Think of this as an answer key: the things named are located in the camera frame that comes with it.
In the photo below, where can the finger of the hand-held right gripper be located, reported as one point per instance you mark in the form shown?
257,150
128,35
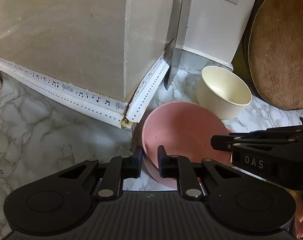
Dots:
220,142

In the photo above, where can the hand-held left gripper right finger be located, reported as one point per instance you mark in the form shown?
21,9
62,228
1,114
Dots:
162,160

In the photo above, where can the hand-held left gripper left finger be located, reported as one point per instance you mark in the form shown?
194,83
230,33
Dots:
139,160

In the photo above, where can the pink bowl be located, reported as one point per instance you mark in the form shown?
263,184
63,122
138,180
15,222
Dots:
184,127

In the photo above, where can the cream bowl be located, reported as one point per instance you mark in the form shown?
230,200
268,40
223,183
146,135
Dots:
224,92

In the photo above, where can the person's right hand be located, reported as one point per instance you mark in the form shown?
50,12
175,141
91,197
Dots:
302,212

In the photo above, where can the white music-note edging strip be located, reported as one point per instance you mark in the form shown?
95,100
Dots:
151,80
66,95

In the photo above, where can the round wooden cutting board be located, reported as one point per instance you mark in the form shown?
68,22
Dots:
284,55

